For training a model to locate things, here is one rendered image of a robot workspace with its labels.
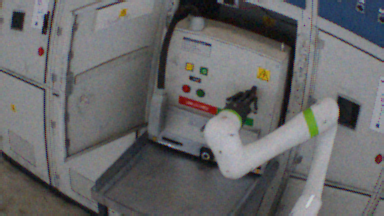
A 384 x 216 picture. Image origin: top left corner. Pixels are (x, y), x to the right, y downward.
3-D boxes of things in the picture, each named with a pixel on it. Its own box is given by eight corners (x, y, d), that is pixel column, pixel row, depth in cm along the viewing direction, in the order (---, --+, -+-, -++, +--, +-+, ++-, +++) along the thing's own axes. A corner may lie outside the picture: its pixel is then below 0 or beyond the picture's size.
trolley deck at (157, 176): (223, 248, 215) (226, 239, 213) (91, 198, 233) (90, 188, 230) (276, 173, 272) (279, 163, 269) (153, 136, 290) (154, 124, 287)
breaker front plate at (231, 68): (260, 165, 256) (281, 63, 233) (154, 131, 270) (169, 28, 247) (261, 163, 257) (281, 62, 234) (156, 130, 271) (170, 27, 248)
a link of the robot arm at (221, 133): (222, 120, 204) (193, 129, 210) (236, 154, 207) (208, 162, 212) (236, 102, 216) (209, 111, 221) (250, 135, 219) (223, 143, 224)
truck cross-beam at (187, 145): (263, 174, 257) (266, 163, 254) (148, 138, 273) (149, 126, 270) (266, 169, 261) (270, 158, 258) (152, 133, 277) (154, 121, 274)
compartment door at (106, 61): (57, 155, 248) (65, 9, 213) (142, 118, 292) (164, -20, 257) (64, 163, 244) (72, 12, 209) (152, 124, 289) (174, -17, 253)
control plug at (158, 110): (157, 137, 258) (162, 98, 249) (147, 133, 259) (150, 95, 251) (165, 129, 264) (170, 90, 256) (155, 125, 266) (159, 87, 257)
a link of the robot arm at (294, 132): (299, 108, 218) (304, 115, 207) (307, 135, 220) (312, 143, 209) (213, 152, 220) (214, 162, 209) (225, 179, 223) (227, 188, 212)
